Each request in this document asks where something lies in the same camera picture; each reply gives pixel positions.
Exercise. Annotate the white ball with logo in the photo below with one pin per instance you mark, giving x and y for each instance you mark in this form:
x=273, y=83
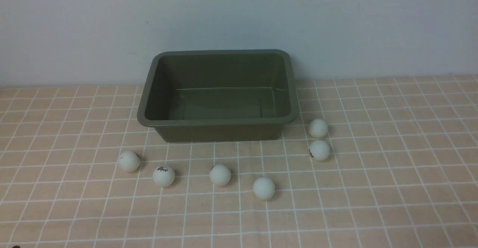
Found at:
x=163, y=176

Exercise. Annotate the olive green plastic bin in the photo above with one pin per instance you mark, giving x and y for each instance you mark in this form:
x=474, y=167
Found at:
x=219, y=95

